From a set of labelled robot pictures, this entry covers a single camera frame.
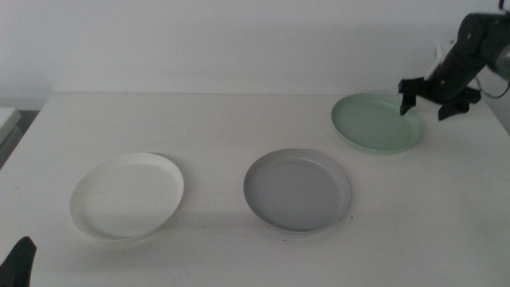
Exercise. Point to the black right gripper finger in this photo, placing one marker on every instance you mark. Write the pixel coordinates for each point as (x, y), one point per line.
(407, 103)
(450, 111)

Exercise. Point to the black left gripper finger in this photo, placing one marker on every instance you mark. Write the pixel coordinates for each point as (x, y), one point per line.
(18, 265)

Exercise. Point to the green shallow bowl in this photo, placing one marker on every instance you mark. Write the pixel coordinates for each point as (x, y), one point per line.
(374, 124)

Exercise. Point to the grey shallow bowl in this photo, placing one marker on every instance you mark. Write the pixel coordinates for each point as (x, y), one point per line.
(296, 191)

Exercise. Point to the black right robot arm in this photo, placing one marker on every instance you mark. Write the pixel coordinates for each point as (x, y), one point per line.
(480, 36)

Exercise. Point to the white shallow bowl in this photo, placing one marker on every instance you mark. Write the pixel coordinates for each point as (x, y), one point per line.
(126, 197)

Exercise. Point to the white side table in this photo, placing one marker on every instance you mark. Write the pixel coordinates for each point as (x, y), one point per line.
(7, 119)

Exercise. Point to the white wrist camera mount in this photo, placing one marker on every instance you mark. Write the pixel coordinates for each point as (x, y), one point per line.
(438, 60)

